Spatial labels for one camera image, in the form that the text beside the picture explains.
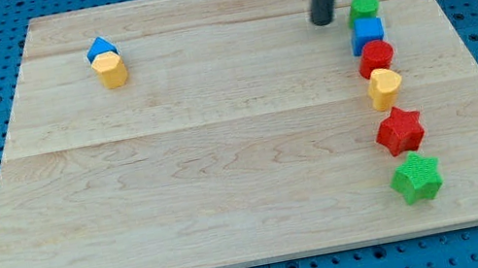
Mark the yellow hexagon block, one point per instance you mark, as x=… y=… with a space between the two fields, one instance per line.
x=110 y=69

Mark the red circle block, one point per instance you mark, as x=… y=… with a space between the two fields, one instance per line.
x=377 y=54

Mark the green circle block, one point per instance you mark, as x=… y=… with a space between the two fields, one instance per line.
x=362 y=9

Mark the light wooden board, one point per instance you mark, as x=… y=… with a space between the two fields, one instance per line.
x=244 y=135

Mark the yellow heart block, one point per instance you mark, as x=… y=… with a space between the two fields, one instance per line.
x=384 y=86

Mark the red star block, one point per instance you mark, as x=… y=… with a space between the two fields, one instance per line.
x=401 y=131

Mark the blue triangle block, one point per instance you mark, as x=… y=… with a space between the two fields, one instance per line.
x=100 y=45

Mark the blue cube block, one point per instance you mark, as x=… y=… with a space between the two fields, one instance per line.
x=366 y=30

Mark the green star block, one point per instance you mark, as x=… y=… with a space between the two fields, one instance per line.
x=417 y=178

